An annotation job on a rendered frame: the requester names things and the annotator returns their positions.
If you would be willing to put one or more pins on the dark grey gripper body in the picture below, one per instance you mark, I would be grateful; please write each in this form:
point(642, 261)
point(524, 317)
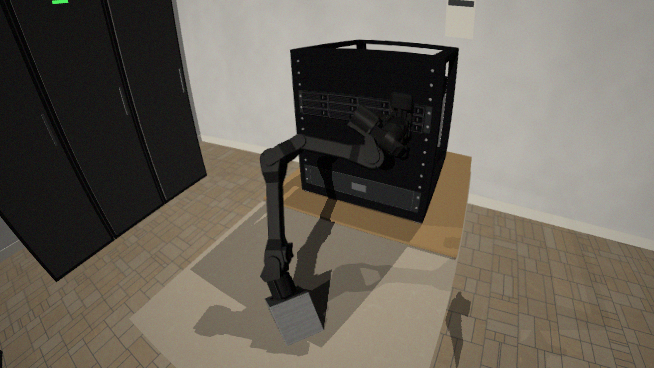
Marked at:
point(402, 101)

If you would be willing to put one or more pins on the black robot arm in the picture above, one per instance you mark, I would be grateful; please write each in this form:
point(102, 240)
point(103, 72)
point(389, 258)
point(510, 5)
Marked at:
point(274, 162)

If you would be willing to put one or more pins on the black server rack frame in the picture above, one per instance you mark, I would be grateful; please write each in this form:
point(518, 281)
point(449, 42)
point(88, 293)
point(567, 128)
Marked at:
point(400, 186)

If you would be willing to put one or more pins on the light brown wooden board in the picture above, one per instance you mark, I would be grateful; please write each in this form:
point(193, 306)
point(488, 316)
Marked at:
point(440, 231)

